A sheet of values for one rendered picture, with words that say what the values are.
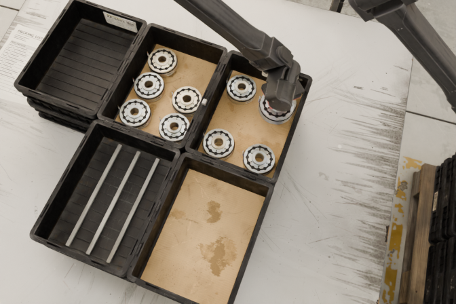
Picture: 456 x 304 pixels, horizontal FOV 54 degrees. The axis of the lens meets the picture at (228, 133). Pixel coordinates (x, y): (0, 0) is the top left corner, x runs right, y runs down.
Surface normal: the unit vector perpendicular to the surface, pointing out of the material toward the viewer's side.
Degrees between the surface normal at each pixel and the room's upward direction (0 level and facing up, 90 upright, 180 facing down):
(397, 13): 88
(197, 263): 0
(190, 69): 0
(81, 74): 0
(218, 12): 45
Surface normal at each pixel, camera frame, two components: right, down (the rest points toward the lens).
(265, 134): 0.03, -0.40
